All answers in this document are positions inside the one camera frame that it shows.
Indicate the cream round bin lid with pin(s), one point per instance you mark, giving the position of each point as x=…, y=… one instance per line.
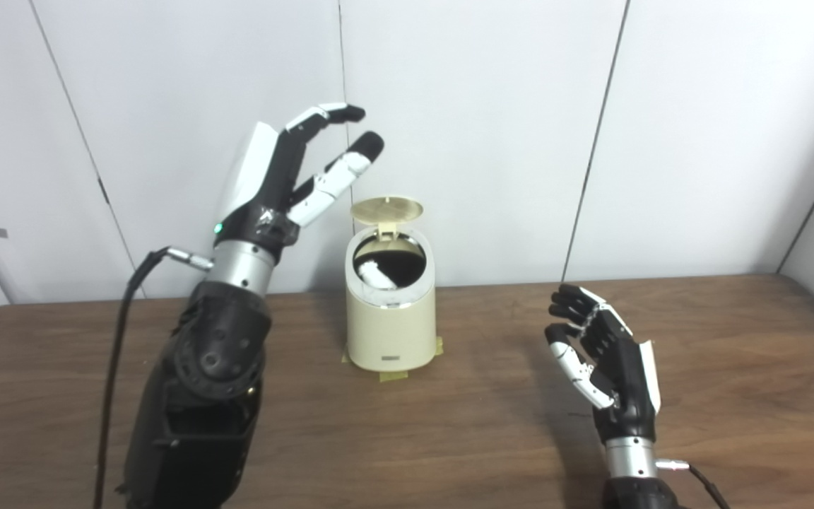
x=386, y=210

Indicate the small white plastic bottle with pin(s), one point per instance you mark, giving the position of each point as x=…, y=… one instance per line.
x=375, y=274

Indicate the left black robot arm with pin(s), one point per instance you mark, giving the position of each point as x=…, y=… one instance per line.
x=202, y=396

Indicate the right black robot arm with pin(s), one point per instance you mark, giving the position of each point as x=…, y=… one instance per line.
x=633, y=474

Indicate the cream-colored round bin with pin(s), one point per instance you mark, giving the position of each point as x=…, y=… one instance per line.
x=389, y=332

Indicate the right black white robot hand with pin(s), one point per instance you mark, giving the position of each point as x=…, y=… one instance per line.
x=622, y=382

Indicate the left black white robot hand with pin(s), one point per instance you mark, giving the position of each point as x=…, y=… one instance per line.
x=258, y=191

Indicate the wide yellow tape piece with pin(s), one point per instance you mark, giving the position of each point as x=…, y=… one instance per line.
x=393, y=376

